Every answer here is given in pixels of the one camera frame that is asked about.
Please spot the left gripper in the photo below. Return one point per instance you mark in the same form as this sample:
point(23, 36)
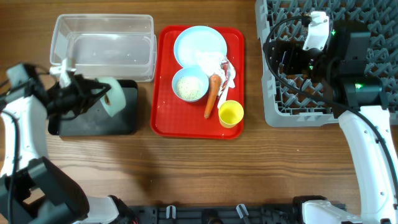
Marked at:
point(83, 86)

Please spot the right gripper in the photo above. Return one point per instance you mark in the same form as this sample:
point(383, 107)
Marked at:
point(293, 50)

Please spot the mint green bowl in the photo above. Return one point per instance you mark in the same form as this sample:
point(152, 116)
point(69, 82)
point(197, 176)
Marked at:
point(115, 95)

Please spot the red snack wrapper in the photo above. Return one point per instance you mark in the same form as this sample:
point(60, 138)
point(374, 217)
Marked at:
point(224, 67)

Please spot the orange carrot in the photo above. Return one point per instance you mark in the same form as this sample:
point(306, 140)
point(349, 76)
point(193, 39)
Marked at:
point(214, 87)

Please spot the white napkin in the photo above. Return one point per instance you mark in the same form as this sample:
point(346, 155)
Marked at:
point(210, 63)

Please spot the yellow plastic cup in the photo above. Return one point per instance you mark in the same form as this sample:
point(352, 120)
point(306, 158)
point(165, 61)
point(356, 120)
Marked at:
point(230, 113)

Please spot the white rice pile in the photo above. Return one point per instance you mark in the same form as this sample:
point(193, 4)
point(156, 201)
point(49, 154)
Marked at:
point(189, 88)

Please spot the light blue rice bowl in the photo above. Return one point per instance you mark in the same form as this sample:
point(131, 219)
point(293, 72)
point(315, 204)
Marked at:
point(191, 72)

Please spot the brown food scrap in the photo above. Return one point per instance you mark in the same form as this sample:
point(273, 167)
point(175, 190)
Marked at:
point(106, 100)

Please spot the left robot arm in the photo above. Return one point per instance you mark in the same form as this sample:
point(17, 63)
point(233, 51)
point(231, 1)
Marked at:
point(33, 189)

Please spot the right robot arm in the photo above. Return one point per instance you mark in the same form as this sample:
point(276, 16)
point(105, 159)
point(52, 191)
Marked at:
point(334, 53)

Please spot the grey dishwasher rack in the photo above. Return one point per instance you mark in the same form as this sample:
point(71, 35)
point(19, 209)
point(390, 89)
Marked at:
point(286, 108)

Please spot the black plastic tray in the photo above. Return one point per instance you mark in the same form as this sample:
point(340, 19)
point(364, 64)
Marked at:
point(96, 121)

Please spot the clear plastic storage bin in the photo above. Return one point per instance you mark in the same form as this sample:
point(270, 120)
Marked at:
point(122, 46)

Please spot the white plastic spoon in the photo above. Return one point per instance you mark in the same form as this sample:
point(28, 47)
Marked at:
point(223, 97)

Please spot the red serving tray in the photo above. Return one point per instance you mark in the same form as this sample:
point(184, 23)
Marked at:
point(171, 116)

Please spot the large light blue plate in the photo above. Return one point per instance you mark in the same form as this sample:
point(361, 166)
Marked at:
point(196, 40)

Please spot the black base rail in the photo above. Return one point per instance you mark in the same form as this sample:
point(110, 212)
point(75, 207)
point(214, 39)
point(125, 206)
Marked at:
point(264, 214)

